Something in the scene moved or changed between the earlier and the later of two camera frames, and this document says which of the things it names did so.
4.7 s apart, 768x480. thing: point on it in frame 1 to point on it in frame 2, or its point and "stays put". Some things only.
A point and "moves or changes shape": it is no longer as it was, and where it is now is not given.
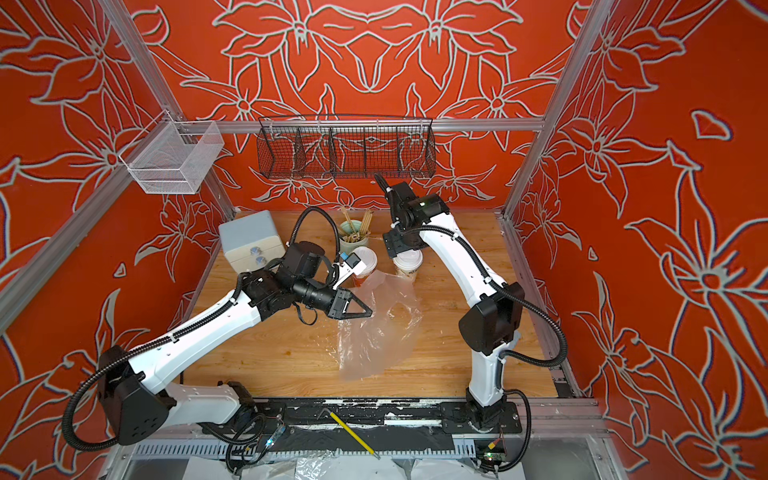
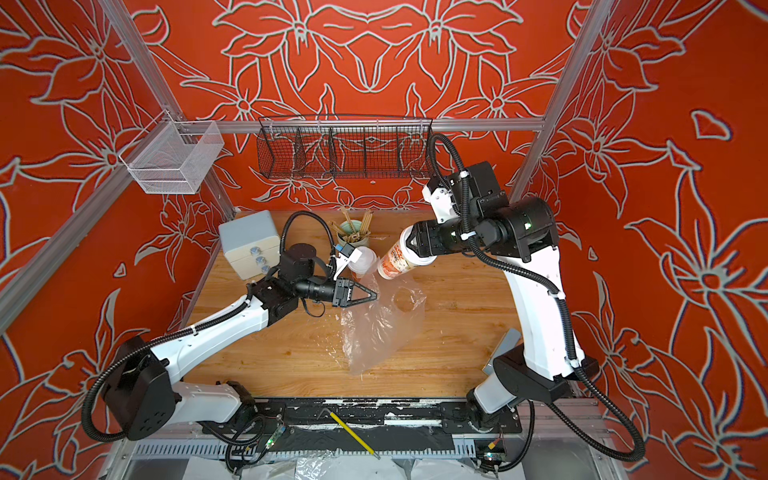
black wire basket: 345,147 stays put
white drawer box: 251,242 stays put
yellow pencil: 370,449 stays put
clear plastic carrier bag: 371,344 moves or changes shape
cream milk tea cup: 407,263 moves or changes shape
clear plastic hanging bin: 175,157 stays put
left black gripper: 342,296 to 342,300
